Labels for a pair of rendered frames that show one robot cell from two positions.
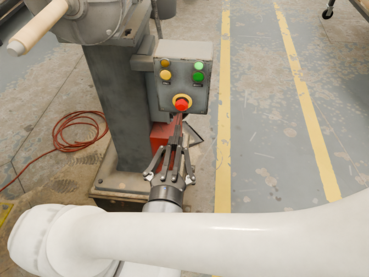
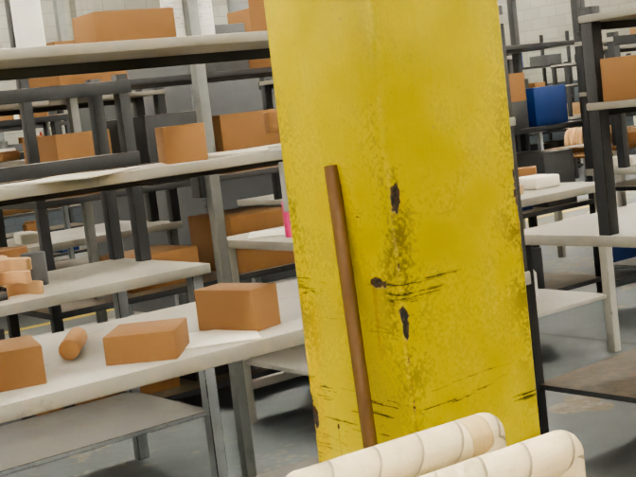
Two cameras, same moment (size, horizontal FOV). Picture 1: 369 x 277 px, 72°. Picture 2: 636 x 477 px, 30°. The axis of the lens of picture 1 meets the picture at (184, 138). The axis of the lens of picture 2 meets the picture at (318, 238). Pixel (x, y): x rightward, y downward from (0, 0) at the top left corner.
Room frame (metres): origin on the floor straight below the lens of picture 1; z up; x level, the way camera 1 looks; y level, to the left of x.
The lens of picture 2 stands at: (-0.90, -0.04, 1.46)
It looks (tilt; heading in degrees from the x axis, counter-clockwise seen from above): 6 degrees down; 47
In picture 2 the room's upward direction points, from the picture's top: 7 degrees counter-clockwise
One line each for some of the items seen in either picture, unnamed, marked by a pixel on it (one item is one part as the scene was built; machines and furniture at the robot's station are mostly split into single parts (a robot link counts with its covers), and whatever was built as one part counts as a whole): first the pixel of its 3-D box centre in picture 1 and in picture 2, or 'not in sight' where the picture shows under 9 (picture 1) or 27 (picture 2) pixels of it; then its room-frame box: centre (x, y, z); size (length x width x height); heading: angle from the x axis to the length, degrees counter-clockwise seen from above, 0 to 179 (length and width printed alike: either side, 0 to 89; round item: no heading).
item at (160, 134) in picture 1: (168, 136); not in sight; (0.87, 0.08, 0.49); 0.25 x 0.12 x 0.37; 174
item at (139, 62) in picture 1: (160, 64); not in sight; (0.72, 0.08, 1.02); 0.19 x 0.04 x 0.04; 84
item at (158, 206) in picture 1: (161, 220); not in sight; (0.22, 0.05, 0.97); 0.09 x 0.06 x 0.09; 84
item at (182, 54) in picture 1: (178, 73); not in sight; (0.71, 0.02, 0.99); 0.24 x 0.21 x 0.26; 174
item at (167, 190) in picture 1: (167, 189); not in sight; (0.29, 0.04, 0.97); 0.09 x 0.08 x 0.07; 174
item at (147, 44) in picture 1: (146, 49); not in sight; (0.81, 0.13, 1.02); 0.13 x 0.04 x 0.04; 174
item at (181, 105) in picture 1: (182, 103); not in sight; (0.58, 0.01, 0.98); 0.04 x 0.04 x 0.04; 84
